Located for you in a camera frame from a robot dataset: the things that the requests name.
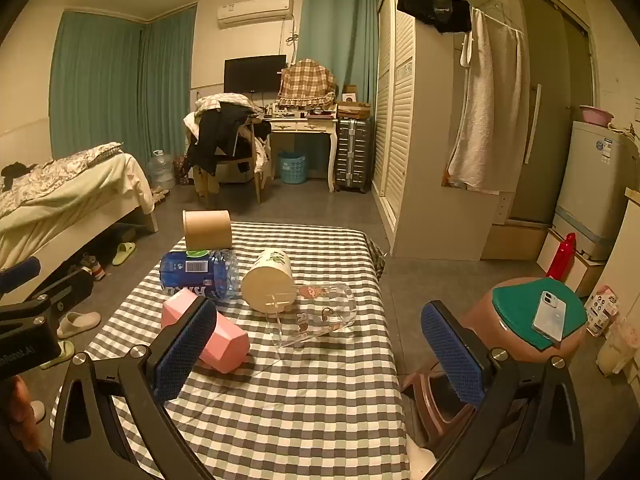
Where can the bed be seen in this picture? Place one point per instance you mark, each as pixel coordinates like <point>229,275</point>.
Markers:
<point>65,200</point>

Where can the narrow green curtain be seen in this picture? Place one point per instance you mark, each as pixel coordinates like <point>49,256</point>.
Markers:
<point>345,35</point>

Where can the red bottle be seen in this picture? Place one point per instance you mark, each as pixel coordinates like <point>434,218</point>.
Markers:
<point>561,257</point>

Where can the person's left hand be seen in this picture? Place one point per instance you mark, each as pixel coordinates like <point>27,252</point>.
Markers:
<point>16,402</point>

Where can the plaid cloth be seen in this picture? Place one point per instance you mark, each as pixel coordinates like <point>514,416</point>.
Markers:
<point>306,82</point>

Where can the white wardrobe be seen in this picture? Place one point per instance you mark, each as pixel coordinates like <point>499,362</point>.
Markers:
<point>415,135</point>

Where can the green slipper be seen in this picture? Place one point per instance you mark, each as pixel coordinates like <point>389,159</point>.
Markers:
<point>123,254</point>
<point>59,355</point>

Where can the blue label water bottle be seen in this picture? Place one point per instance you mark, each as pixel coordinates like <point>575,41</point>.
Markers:
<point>199,272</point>

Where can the pink cup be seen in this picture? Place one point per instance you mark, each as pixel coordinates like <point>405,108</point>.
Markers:
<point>206,334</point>

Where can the black jacket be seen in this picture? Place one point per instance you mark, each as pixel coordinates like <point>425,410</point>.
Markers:
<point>220,135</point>

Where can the light blue phone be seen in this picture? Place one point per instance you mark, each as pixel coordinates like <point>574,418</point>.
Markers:
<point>548,315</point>

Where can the pink basin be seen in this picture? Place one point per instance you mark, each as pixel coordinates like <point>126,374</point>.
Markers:
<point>596,115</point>

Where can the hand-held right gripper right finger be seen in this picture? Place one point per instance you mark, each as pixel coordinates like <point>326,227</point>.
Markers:
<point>450,357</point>

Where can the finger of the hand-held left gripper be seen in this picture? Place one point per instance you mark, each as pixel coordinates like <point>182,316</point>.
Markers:
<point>65,290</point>
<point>22,270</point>

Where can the wooden chair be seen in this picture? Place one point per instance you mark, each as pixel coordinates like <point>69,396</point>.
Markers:
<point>260,160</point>

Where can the green mat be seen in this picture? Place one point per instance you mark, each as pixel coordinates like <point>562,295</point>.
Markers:
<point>515,307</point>

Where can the white towel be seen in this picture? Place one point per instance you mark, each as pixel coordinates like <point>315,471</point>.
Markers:
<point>487,110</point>

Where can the cream cup with green print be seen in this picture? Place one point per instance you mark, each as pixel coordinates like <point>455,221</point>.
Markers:
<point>268,285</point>

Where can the checked tablecloth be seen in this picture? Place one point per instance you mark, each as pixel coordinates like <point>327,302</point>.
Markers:
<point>310,410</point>

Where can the brown paper cup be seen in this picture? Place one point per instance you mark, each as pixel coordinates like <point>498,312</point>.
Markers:
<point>207,230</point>

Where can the grey door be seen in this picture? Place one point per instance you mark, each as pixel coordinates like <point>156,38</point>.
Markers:
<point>550,110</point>

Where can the white desk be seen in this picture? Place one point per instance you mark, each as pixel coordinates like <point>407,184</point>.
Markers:
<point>300,127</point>

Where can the large water jug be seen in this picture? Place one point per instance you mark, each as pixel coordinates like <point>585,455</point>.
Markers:
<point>161,172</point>

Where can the grey suitcase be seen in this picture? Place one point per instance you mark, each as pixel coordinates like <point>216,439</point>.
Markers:
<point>352,155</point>

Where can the blue laundry basket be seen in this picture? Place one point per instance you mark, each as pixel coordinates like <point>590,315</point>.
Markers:
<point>292,169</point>

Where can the small white refrigerator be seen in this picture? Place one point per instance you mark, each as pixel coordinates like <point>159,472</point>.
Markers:
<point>592,185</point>

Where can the brown plastic stool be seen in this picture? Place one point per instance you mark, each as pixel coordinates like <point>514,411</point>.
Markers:
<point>477,322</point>

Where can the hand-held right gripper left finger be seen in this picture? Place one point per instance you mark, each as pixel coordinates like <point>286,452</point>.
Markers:
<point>184,352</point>

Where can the white storage box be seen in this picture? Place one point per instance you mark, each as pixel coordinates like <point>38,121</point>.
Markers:
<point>580,265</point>

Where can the black garment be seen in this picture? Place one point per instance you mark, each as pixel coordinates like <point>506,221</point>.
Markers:
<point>430,7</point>

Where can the clear cup with cartoon print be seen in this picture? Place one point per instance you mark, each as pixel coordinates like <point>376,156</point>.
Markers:
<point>317,316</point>

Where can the wide green curtain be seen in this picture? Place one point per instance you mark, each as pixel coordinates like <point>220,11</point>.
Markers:
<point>110,85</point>

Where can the white slipper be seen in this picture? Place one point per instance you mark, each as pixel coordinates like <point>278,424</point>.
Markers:
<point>77,324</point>
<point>36,411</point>

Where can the white air conditioner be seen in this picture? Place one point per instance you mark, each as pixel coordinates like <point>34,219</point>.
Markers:
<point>255,11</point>

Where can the cardboard box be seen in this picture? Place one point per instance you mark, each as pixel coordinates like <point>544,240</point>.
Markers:
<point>354,110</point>

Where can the printed carton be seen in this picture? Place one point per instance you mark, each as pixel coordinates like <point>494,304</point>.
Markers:
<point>601,310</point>

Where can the black television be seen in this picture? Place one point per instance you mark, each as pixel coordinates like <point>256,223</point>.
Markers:
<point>254,74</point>

